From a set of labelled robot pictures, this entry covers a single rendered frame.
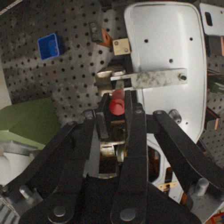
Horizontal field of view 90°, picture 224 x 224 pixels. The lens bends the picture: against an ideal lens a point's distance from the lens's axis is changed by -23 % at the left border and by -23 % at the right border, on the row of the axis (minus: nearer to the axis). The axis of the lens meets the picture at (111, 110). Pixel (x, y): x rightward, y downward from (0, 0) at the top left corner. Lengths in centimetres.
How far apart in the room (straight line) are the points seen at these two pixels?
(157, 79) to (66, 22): 55
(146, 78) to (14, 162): 67
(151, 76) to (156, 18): 17
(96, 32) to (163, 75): 19
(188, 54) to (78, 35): 50
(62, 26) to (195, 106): 66
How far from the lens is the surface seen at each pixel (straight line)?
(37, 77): 83
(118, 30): 69
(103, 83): 34
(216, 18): 49
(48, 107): 78
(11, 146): 76
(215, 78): 50
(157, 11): 41
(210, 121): 53
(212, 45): 49
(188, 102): 45
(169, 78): 33
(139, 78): 31
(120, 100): 18
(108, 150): 40
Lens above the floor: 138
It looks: 66 degrees down
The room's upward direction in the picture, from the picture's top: 168 degrees counter-clockwise
